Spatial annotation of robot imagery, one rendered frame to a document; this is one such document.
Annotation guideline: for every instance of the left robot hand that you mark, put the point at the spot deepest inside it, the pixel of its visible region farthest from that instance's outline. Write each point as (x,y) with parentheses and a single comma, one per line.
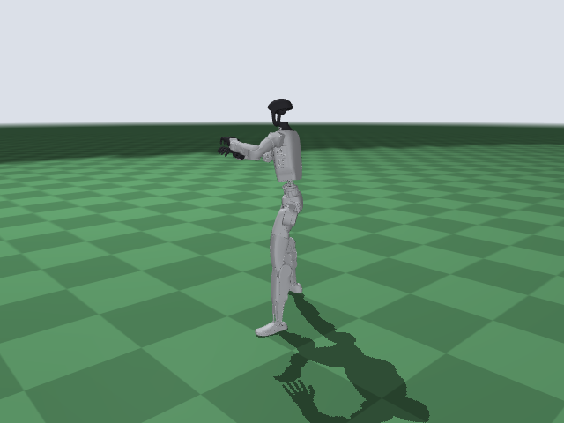
(226,140)

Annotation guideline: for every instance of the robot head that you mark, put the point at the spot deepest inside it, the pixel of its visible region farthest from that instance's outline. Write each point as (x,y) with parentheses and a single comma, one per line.
(280,107)

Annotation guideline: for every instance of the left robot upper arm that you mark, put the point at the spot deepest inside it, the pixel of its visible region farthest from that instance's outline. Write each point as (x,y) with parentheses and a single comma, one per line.
(274,139)

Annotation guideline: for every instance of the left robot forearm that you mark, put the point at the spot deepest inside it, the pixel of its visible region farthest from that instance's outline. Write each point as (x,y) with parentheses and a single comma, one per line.
(240,147)

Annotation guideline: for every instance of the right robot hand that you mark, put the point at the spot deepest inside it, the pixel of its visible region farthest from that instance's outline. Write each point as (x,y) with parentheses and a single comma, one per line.
(227,149)

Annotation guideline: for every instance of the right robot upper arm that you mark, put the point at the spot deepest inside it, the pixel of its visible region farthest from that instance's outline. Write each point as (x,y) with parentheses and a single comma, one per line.
(267,157)

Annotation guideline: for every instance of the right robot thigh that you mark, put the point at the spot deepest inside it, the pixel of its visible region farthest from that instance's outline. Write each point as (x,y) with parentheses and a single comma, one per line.
(291,244)

